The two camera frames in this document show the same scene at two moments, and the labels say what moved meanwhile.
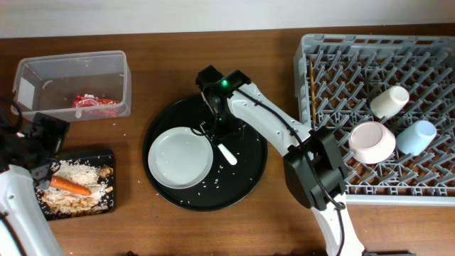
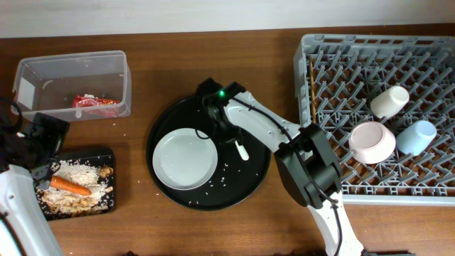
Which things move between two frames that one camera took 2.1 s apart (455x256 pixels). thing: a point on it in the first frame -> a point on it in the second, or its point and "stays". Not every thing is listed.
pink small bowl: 371,143 stays
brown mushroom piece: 105,171 stays
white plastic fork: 229,156 -> 242,151
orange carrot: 62,183 stays
